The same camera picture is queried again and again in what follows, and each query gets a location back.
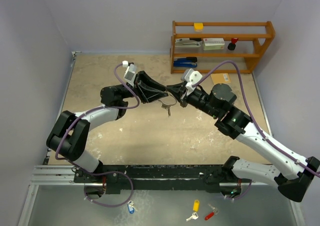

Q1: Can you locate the wooden three-tier shelf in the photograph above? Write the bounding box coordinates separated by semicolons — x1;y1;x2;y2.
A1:
170;21;276;73

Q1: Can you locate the red tag key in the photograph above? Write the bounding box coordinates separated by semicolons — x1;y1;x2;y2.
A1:
204;204;219;221

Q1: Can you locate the blue tag key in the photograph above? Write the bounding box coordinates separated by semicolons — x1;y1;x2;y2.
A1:
127;200;137;214

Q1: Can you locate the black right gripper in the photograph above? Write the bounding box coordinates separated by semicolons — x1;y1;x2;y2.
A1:
165;82;220;118

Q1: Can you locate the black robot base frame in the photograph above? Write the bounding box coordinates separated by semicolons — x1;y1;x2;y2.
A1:
72;165;250;195

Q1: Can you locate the white staples box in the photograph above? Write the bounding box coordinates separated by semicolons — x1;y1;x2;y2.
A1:
202;38;225;50

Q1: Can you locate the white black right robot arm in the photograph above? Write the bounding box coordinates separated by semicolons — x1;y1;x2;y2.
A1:
166;82;320;203

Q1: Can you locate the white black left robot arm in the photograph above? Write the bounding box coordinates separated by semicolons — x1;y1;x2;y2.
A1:
46;71;168;182

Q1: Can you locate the red black stamp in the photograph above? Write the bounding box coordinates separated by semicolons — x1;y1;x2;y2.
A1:
227;38;239;51

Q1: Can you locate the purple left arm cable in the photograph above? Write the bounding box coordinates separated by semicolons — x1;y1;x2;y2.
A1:
54;63;141;208

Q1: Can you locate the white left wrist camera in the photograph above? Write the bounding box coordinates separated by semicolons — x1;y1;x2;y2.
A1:
122;60;137;86

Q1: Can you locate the beige stapler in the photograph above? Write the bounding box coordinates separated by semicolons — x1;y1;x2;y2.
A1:
175;38;202;48

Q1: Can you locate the metal keyring with keys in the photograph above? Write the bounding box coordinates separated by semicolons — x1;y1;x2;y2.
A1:
158;96;177;117

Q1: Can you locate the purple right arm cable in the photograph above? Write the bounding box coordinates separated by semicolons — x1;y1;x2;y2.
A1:
192;60;320;202

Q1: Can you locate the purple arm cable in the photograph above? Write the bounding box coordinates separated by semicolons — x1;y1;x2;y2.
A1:
54;63;141;208
192;60;320;202

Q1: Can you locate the blue stapler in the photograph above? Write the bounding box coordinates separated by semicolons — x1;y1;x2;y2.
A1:
173;57;198;68

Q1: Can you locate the yellow tag key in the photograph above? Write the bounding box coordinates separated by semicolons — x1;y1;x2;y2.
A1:
185;200;200;222

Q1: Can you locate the aluminium rail frame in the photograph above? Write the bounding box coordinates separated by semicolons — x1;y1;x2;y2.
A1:
17;51;83;226

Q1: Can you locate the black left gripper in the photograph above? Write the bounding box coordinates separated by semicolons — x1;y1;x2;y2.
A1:
118;72;168;104

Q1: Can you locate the yellow tape measure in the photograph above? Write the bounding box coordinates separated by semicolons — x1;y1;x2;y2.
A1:
193;22;204;32

